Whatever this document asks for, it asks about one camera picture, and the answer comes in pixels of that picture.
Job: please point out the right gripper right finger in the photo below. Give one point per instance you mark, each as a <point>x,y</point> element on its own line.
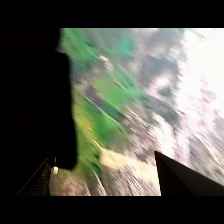
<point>180,180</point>

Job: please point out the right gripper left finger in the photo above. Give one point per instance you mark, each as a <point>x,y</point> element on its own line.
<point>40,181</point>

